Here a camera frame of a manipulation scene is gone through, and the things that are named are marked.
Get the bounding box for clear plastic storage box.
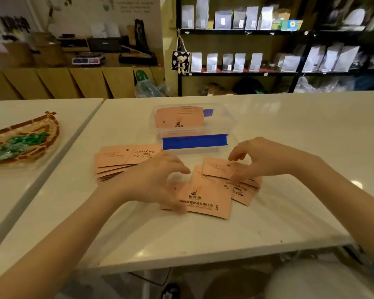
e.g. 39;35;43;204
150;103;237;154

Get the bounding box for small colourful boxes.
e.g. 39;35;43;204
271;18;304;31

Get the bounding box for dark standing pouch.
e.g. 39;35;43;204
133;19;150;52

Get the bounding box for pink coffee packet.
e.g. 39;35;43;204
230;179;262;207
155;106;205;129
178;165;235;220
160;180;188;213
202;157;250;180

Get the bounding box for hanging teddy bear ornament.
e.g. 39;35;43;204
171;50;192;76

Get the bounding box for woven basket tray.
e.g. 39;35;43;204
0;112;60;167

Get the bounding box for person's left forearm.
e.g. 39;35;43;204
0;180;126;299

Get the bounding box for pile of pink packets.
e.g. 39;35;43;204
94;144;163;181

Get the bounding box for black metal shelf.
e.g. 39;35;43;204
175;0;374;97

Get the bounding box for black floor cable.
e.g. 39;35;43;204
127;267;172;287

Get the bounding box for black shoe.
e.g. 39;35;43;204
161;283;182;299

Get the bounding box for brown cardboard boxes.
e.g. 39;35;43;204
0;32;66;68

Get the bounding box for black sealing machine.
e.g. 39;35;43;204
118;52;158;66

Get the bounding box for row of white pouches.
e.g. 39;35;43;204
190;43;361;73
181;0;275;30

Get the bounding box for person's white clothing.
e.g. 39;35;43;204
264;259;374;299

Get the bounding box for white kitchen scale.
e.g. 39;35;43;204
72;55;101;66

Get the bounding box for person's left hand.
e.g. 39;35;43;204
110;151;191;215

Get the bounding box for wooden cabinet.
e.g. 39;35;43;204
0;52;165;100

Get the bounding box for black box device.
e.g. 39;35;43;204
87;37;123;53

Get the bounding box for person's right hand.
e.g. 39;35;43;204
228;137;319;185

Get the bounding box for green bottle in plastic bag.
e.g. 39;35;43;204
133;70;170;98

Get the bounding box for person's right forearm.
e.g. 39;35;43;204
311;154;374;272

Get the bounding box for heap of green candies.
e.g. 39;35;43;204
0;131;49;162

